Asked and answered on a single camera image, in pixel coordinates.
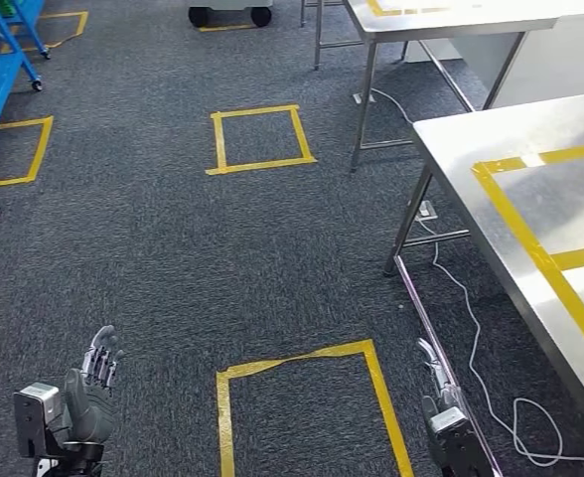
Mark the steel table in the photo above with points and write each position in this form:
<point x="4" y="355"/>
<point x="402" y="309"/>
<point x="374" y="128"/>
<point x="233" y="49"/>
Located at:
<point x="445" y="29"/>

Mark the white cabinet panel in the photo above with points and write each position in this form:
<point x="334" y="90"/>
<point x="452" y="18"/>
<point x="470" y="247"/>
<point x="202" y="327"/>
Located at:
<point x="545" y="66"/>

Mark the green plastic crate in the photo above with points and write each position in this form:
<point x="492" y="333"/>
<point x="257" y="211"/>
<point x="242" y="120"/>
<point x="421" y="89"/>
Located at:
<point x="5" y="6"/>

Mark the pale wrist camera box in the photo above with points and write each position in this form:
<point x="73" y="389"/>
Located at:
<point x="458" y="447"/>
<point x="33" y="424"/>

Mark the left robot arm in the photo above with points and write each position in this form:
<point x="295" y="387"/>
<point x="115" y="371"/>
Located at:
<point x="73" y="461"/>

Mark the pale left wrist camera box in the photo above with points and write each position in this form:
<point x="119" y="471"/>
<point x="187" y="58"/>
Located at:
<point x="33" y="424"/>

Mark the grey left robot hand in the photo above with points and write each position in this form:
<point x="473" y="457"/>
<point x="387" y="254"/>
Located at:
<point x="91" y="408"/>

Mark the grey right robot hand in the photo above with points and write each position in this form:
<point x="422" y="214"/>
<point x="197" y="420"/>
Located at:
<point x="439" y="375"/>

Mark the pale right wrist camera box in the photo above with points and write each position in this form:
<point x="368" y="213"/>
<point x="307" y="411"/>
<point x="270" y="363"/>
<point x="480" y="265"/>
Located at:
<point x="458" y="447"/>

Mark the grey wheeled cart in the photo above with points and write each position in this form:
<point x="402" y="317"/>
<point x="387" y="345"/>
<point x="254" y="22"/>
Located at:
<point x="200" y="14"/>

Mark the steel workbench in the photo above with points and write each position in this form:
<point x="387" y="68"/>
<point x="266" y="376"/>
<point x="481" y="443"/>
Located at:
<point x="451" y="151"/>

